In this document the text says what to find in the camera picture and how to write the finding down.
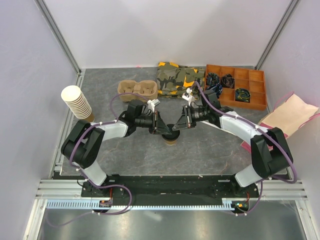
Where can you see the black plastic cup lid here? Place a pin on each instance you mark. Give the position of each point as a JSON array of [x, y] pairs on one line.
[[173, 136]]

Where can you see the dark blue rolled tie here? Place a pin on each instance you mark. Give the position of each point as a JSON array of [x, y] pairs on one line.
[[213, 83]]

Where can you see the camouflage folded cloth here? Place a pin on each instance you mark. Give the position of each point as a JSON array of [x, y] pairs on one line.
[[173, 79]]

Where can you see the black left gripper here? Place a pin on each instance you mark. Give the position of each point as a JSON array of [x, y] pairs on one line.
[[158, 127]]

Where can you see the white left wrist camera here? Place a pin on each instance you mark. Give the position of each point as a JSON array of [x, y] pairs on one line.
[[151, 104]]

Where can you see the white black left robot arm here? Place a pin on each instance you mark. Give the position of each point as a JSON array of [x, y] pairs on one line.
[[82, 145]]

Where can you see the dark patterned rolled tie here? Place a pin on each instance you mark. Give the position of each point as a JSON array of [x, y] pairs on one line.
[[227, 81]]

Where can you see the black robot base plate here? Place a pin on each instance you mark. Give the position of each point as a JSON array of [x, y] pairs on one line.
[[169, 189]]

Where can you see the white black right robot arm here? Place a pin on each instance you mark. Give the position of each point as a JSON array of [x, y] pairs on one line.
[[269, 149]]

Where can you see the orange wooden divided tray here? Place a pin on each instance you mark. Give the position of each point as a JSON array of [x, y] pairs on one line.
[[250, 79]]

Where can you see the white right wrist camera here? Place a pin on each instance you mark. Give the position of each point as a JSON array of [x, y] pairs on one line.
[[188, 96]]

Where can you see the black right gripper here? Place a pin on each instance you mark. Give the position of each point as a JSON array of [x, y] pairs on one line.
[[185, 120]]

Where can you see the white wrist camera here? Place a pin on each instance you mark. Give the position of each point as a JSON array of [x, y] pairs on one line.
[[151, 104], [188, 96]]

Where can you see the brown pulp cup carrier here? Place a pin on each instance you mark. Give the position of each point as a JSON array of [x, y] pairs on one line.
[[147, 89]]

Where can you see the beige pink paper bag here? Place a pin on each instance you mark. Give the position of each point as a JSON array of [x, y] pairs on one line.
[[289, 114]]

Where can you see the yellow blue rolled tie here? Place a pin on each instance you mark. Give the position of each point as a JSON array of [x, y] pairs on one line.
[[242, 95]]

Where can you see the brown paper coffee cup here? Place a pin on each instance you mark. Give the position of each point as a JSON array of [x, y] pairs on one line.
[[170, 142]]

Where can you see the white wrapped straw left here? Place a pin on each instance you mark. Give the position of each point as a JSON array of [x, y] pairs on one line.
[[209, 124]]

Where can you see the stack of paper cups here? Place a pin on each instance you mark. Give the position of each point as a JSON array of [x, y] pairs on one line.
[[74, 98]]

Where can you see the slotted grey cable duct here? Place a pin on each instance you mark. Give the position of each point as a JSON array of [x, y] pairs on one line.
[[95, 204]]

